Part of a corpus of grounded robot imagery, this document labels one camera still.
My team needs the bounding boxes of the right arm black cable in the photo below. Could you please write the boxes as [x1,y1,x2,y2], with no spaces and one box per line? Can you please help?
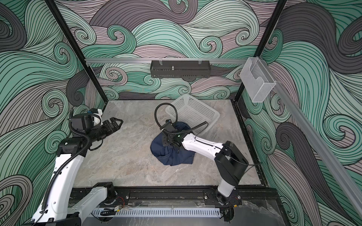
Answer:
[154,102,209,135]

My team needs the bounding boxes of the clear plastic wall bin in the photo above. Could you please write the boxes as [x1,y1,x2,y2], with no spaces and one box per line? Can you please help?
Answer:
[239,57,276,103]

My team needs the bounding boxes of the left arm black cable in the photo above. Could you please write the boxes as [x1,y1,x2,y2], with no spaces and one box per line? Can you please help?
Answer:
[39,108,104,215]

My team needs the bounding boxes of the dark blue denim trousers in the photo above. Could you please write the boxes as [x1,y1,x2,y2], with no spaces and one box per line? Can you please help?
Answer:
[150,132,195,166]

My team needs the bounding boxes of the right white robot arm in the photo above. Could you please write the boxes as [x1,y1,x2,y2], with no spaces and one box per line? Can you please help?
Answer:
[161,131,249,205]

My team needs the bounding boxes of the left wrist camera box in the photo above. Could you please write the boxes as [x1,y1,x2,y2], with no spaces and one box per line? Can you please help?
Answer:
[69,108,103,133]

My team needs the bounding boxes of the white slotted cable duct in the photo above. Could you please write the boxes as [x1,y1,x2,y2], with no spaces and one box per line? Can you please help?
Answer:
[108,207,221,218]

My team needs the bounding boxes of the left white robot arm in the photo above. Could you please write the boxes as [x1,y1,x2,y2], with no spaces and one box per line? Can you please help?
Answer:
[28,114,123,226]

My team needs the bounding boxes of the black perforated metal tray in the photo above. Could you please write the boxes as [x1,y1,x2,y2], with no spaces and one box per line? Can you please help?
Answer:
[150,60,211,81]

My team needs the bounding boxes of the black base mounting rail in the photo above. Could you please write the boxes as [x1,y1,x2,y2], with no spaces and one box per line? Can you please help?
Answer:
[100,185,279,207]

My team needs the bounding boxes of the white perforated plastic basket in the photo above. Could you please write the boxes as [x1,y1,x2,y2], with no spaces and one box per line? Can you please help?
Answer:
[171,94,220,136]

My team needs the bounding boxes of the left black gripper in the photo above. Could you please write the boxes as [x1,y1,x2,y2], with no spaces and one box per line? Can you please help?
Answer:
[86,117,123,144]

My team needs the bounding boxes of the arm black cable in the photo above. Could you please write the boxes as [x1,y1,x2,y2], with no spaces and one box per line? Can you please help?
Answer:
[39,108,104,215]
[154,102,209,135]

